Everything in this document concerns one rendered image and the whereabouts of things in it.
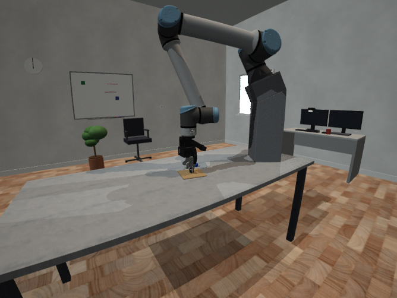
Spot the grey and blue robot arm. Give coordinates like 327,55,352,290
157,5,282,137

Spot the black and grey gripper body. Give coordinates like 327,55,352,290
178,136,197,158

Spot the orange flat mat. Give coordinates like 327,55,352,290
178,168,207,179

